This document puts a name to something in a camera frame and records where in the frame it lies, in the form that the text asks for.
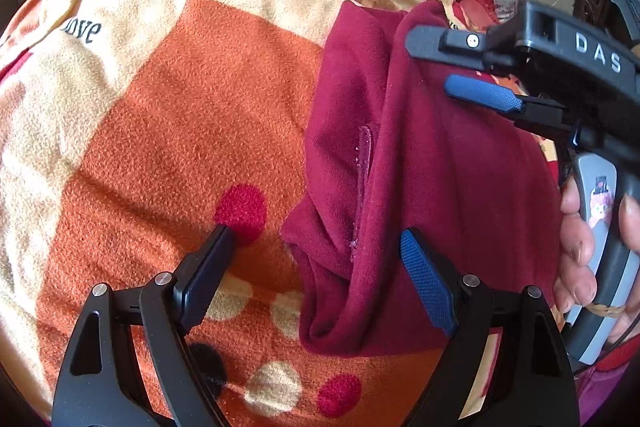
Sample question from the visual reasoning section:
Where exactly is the dark red fleece garment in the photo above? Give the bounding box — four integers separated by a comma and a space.
281, 1, 560, 357

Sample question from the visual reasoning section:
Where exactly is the person's right hand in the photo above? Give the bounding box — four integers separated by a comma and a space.
552, 175, 640, 343

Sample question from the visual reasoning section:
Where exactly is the magenta right sleeve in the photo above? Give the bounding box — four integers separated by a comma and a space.
576, 338, 639, 425

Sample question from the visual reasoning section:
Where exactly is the orange red checked fleece blanket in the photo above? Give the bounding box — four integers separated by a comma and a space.
1, 0, 480, 426

